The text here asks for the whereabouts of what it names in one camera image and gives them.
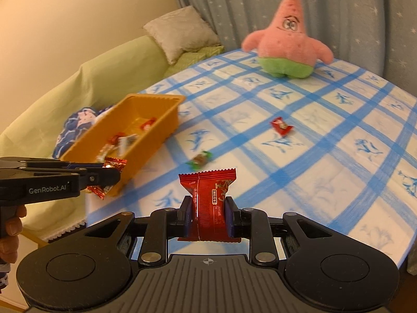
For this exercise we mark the grey star-print curtain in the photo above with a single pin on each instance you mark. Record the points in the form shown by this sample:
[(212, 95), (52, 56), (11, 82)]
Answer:
[(342, 16)]

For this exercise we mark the blue printed blanket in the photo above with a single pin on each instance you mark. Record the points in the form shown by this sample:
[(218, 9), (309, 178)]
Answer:
[(70, 127)]

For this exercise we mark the red candy with white print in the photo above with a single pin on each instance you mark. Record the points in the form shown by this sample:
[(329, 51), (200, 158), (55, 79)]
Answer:
[(281, 126)]

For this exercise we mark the red patterned candy packet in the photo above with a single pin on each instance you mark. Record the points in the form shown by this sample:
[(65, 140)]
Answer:
[(117, 163)]

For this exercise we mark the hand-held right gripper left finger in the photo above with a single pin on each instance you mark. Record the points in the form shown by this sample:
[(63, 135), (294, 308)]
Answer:
[(186, 217)]

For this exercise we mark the green wrapped candy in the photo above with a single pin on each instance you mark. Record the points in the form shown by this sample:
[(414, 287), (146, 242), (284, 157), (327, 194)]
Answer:
[(200, 159)]

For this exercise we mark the green zigzag cushion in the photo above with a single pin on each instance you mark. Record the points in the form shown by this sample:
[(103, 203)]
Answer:
[(192, 60)]

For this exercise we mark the green covered sofa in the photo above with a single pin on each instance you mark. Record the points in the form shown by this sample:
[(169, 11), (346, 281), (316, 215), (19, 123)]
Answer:
[(81, 84)]

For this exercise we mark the person's left hand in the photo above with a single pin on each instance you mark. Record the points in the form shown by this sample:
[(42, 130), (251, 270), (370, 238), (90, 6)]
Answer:
[(11, 234)]

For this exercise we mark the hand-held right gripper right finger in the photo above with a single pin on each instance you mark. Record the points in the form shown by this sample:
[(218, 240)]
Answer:
[(230, 218)]

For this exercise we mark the blue checked tablecloth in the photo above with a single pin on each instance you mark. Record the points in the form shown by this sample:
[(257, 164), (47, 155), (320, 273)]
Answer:
[(309, 156)]

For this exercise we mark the grey cushion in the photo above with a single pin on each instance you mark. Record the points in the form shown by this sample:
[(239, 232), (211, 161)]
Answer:
[(182, 32)]

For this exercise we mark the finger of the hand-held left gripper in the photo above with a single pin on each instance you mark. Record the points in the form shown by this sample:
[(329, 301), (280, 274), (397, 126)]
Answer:
[(65, 164), (101, 178)]

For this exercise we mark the small red candy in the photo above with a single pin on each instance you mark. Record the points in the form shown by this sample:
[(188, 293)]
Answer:
[(148, 124)]

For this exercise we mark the orange plastic tray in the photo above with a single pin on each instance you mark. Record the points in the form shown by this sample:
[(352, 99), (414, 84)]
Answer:
[(143, 107)]

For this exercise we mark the pink starfish plush toy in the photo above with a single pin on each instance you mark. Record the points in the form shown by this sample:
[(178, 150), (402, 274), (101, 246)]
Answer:
[(286, 45)]

